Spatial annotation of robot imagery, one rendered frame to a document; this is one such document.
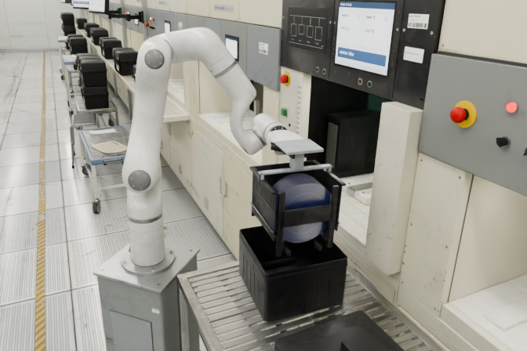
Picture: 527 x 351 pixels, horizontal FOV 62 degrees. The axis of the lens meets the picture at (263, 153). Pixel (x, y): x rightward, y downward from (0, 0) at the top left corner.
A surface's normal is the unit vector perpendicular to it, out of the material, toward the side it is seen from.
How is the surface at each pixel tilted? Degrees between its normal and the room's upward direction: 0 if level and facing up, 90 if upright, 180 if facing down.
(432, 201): 90
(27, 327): 0
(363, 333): 0
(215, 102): 90
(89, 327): 0
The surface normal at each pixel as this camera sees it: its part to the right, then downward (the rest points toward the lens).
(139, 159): 0.22, -0.15
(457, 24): -0.91, 0.12
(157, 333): -0.34, 0.31
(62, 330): 0.03, -0.94
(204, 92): 0.43, 0.32
